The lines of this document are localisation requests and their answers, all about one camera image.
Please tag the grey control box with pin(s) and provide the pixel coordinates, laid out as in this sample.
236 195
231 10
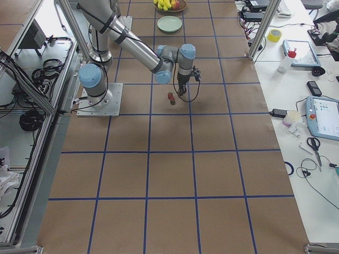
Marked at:
34 39

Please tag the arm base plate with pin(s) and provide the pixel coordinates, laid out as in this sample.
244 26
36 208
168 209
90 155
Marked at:
108 106
126 21

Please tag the white paper cup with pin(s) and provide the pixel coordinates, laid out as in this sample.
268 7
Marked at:
291 118

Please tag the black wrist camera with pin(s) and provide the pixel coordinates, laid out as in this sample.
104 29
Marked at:
196 73

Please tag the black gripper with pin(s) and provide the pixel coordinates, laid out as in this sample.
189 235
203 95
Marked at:
183 79

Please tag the teach pendant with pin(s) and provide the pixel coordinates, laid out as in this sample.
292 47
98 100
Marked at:
322 117
305 54

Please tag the upper teach pendant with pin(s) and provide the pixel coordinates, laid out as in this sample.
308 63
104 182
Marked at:
305 54

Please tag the black phone remote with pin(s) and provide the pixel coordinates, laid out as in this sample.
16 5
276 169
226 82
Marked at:
314 89

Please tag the light green plate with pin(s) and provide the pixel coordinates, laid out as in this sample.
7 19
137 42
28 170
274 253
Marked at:
169 24

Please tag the black handled scissors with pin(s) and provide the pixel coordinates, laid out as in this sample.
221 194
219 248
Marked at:
314 143

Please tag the wicker fruit basket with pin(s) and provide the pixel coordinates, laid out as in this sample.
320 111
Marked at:
183 5

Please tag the yellow tape roll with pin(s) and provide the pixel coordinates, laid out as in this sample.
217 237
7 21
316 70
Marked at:
274 35

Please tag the lower teach pendant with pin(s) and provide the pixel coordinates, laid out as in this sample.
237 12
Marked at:
322 117

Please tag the aluminium frame post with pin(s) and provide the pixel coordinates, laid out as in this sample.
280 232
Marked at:
268 16

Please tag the red capped plastic bottle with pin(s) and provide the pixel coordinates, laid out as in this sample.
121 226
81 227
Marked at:
287 61

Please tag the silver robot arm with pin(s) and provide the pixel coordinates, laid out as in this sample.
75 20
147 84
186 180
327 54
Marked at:
105 20

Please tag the yellow banana bunch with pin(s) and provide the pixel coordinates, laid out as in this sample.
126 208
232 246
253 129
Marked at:
163 5

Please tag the black power adapter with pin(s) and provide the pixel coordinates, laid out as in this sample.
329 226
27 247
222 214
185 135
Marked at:
278 113

